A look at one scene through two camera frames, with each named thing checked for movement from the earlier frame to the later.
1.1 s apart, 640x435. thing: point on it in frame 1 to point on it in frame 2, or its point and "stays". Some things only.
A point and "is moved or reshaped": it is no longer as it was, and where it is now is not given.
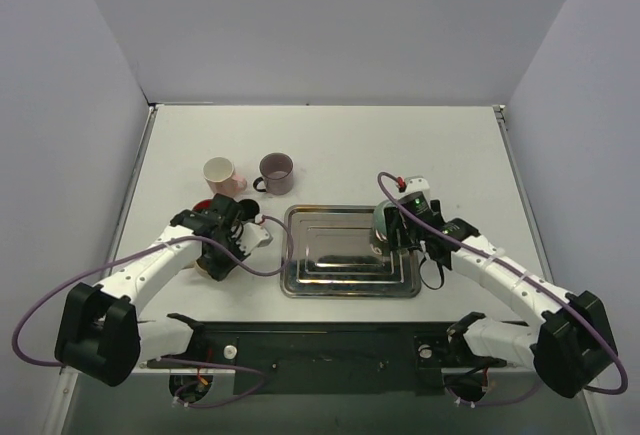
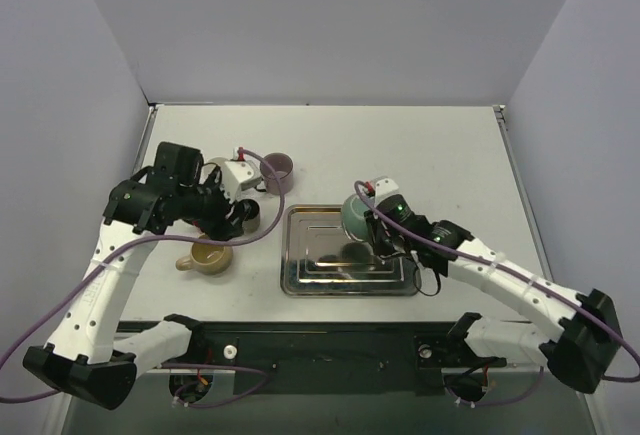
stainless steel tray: [328, 251] stays
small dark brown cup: [248, 209] stays
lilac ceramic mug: [277, 174] stays
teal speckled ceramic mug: [379, 245] is moved or reshaped
